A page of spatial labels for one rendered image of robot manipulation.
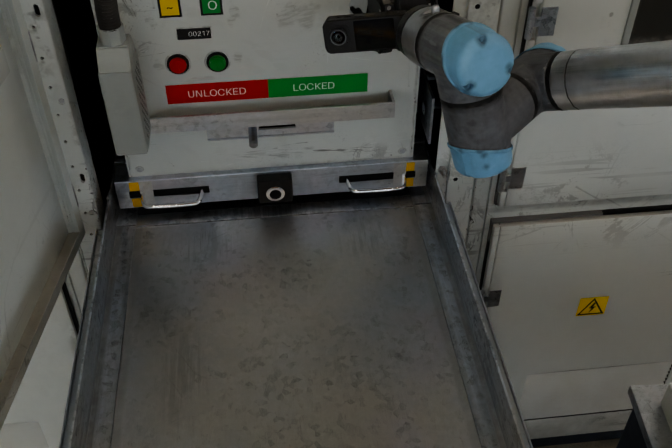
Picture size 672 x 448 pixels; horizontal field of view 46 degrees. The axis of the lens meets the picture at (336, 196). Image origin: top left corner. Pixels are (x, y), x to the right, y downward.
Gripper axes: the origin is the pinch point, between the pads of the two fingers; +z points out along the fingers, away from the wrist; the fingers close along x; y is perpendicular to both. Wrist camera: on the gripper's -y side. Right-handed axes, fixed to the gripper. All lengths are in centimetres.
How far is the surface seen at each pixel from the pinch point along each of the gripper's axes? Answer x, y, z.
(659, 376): -98, 69, 2
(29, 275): -33, -54, 5
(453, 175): -32.5, 16.9, 1.1
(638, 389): -58, 29, -34
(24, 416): -81, -66, 35
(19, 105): -8, -49, 10
